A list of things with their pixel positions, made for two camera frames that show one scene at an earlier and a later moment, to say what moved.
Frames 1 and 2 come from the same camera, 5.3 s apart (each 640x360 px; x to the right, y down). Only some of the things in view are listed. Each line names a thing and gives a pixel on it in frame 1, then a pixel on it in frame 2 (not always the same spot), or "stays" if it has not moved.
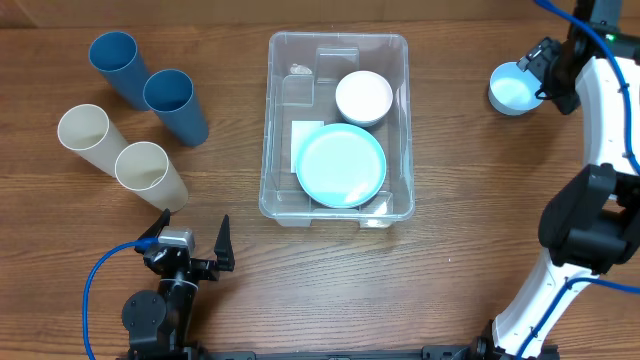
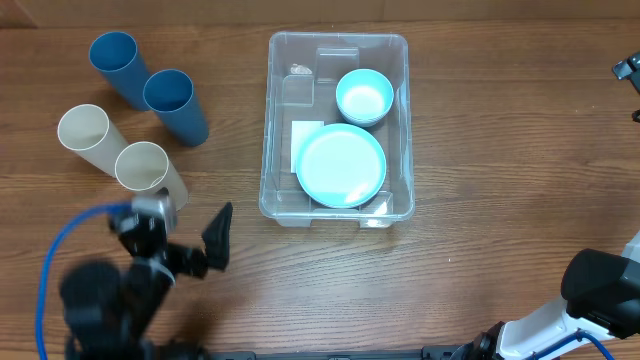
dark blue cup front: (170, 95) stays
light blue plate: (340, 166) stays
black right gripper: (552, 70) -> (630, 67)
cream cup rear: (86, 129) stays
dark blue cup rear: (114, 55) stays
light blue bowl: (512, 91) -> (365, 97)
